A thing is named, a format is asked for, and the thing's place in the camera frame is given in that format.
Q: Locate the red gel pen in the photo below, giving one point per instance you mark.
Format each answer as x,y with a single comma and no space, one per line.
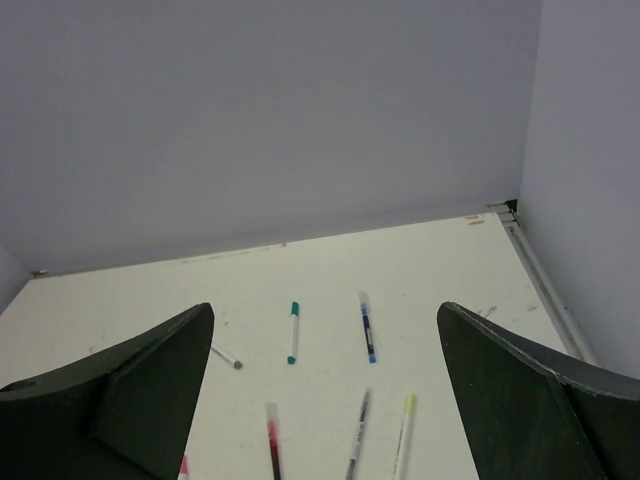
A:
273,439

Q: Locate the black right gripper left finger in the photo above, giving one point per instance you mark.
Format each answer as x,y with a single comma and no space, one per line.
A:
122,413

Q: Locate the blue gel pen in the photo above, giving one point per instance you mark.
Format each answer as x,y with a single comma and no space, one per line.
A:
365,315

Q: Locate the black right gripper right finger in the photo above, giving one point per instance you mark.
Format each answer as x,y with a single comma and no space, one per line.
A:
531,412

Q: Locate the green capped white marker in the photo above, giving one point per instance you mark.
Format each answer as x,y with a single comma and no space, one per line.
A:
294,333

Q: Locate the aluminium table edge rail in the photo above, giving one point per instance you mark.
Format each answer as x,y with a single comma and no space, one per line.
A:
564,322

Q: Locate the grey capped white marker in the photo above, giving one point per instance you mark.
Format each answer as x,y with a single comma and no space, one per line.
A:
227,357

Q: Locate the pink capped white marker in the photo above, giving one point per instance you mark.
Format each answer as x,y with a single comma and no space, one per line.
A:
184,471

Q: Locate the dark purple gel pen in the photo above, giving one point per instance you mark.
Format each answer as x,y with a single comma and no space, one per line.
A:
359,435

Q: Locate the yellow capped white marker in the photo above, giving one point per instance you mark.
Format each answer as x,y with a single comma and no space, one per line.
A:
403,446

